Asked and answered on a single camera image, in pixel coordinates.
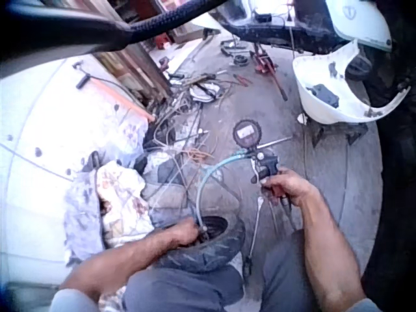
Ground person's left hand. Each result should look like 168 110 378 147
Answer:
165 218 205 248

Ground person's right hand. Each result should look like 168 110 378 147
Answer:
261 168 315 208

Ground blue air hose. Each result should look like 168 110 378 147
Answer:
194 153 257 232

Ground black tyre inflator gauge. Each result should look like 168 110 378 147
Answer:
232 118 295 228

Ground small black tyre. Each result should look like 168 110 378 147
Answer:
155 214 247 274

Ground thin metal rod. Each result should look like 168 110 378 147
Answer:
259 136 294 148

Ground long silver wrench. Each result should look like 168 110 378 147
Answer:
243 196 265 287

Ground person's legs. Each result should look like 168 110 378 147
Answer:
122 227 329 312

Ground white floral cloth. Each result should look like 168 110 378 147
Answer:
96 159 155 246

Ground white scooter body panel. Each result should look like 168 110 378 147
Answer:
291 40 412 125

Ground black part in panel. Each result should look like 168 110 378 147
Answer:
311 83 341 109

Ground stained blue rag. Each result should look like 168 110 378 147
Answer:
62 174 107 266

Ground red floor jack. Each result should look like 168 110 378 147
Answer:
252 44 279 76

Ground large black scooter wheel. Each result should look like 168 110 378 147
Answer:
360 38 416 312

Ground wooden shelf with goods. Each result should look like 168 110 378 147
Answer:
83 0 175 105

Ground white scooter front cover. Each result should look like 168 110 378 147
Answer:
326 0 394 53

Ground orange cord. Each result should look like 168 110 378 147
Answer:
184 148 214 164

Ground black handled long tool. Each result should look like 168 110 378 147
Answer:
268 63 289 102

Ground heap of cables and hoses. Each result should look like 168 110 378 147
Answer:
141 73 237 209

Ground red handled pliers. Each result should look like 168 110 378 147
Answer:
231 73 254 87

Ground black scooter frame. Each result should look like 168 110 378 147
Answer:
213 0 355 55

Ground orange handled hand pump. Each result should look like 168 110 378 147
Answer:
73 60 157 124

